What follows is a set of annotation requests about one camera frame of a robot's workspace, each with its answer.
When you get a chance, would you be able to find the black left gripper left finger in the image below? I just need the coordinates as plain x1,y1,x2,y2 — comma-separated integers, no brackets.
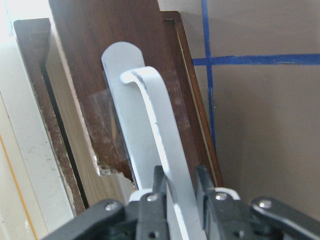
152,165,167,198

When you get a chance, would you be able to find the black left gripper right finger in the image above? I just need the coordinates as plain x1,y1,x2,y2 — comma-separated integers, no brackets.
195,165,215,220

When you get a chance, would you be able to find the white drawer handle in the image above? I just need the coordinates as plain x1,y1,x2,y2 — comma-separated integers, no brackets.
101,41,206,240

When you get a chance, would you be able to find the dark wooden drawer cabinet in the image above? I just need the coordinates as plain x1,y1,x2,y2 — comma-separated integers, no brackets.
13,0,223,214

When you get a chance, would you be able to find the cream plastic storage box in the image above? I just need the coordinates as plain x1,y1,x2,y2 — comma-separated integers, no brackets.
0,0,76,240

